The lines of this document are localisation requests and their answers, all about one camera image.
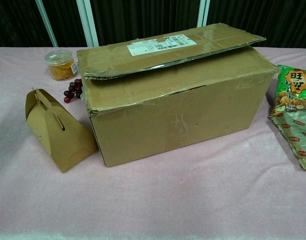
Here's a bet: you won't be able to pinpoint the large brown cardboard box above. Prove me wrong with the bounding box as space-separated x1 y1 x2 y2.
76 29 279 168

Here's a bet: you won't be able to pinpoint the small kraft paper gable box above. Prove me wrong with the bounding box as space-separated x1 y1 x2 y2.
24 86 97 174

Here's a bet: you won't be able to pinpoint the pink tablecloth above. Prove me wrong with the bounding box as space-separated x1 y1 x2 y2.
0 46 306 240

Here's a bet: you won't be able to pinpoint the dark red grape bunch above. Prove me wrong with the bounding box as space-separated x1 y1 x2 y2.
63 78 83 104

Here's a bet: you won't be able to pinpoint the clear plastic jar yellow contents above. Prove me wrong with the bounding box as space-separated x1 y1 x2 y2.
44 49 78 81

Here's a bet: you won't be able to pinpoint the double white frame post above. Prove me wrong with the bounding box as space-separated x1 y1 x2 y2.
76 0 99 48

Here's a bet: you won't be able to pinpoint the slanted white frame post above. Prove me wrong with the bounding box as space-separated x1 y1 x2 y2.
34 0 59 48

